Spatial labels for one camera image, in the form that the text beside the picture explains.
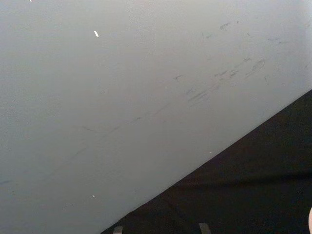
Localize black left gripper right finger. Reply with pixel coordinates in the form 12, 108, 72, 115
198, 222, 211, 234

